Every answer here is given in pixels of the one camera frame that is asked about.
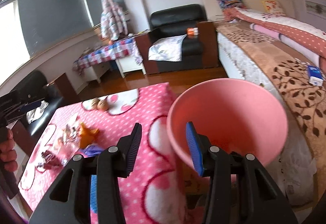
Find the white wardrobe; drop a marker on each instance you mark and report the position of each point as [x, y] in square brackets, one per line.
[315, 9]

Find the pink plastic bucket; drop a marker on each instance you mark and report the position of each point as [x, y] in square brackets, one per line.
[236, 115]

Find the right walnut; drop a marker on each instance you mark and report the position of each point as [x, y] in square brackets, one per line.
[103, 105]

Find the purple wrapper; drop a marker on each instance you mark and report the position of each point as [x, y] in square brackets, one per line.
[92, 150]

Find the colourful cartoon pillow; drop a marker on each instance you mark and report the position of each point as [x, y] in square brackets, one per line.
[227, 4]

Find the yellow floral pillow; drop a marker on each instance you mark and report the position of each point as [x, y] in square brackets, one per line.
[273, 7]

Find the hanging puffy floral jacket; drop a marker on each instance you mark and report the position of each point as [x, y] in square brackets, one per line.
[113, 21]

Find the left walnut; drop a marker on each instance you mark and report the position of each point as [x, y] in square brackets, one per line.
[94, 103]

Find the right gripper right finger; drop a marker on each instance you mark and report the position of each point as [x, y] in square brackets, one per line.
[218, 165]

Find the blue tissue pack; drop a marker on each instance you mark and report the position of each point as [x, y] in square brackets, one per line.
[314, 75]

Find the rolled pink white blanket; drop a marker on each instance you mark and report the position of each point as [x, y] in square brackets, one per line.
[313, 57]

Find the brown leaf pattern blanket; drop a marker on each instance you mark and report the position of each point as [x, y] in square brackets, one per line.
[263, 60]

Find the white desk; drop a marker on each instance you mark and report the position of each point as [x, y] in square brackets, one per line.
[123, 65]

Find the black leather armchair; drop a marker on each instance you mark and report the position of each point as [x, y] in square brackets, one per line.
[174, 22]

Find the bed with floral mattress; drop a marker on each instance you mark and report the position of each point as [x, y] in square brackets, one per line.
[295, 168]

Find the maroon foil wrapper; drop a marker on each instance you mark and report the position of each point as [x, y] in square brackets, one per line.
[49, 161]

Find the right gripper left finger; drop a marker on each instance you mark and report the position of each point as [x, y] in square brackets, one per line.
[115, 162]

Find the checkered tablecloth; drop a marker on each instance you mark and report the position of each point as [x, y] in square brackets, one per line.
[120, 49]

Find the white leaf pattern cushion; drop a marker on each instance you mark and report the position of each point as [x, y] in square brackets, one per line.
[167, 49]

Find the orange peel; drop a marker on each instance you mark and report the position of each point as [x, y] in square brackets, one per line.
[87, 135]

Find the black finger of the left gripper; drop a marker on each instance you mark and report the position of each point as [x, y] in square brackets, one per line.
[16, 104]

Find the person's left hand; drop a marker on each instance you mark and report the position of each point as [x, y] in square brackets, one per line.
[8, 153]

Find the red polka dot quilt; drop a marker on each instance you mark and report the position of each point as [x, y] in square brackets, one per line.
[302, 33]

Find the orange box on armrest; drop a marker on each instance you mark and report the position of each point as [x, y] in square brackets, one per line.
[192, 31]

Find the pink polka dot blanket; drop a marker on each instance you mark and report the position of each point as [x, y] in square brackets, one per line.
[152, 193]

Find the walnut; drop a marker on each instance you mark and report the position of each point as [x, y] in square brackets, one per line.
[103, 105]
[94, 103]

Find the blue brown wrapper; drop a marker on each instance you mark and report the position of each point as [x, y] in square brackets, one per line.
[71, 134]

